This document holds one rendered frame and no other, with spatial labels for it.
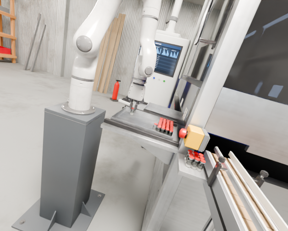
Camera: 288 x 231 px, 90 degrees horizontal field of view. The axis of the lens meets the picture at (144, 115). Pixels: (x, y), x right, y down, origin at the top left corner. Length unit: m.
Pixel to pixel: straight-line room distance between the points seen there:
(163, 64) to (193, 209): 1.29
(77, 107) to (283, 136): 0.97
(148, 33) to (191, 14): 4.61
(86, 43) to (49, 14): 6.14
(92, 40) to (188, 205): 0.94
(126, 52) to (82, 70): 4.60
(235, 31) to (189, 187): 0.69
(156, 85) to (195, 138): 1.14
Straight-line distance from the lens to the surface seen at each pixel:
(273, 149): 0.80
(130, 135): 0.72
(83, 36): 0.80
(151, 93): 1.66
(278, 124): 0.77
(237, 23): 0.67
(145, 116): 0.99
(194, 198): 0.87
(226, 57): 0.65
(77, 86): 0.87
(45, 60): 6.98
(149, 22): 0.89
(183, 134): 0.59
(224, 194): 0.52
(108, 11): 0.87
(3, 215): 1.56
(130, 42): 5.42
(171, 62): 1.61
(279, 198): 0.95
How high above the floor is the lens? 1.20
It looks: 18 degrees down
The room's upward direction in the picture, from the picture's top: 16 degrees clockwise
